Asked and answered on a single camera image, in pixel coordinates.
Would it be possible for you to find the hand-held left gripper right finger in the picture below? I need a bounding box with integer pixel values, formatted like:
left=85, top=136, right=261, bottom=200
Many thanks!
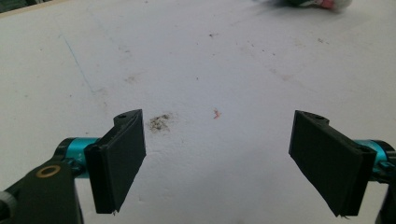
left=288, top=109, right=396, bottom=217

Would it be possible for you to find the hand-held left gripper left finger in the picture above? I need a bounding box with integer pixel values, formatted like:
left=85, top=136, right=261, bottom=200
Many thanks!
left=54, top=108, right=148, bottom=216

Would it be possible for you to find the green white pink soft object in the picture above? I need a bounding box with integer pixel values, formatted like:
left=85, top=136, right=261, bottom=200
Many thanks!
left=258, top=0, right=353, bottom=12

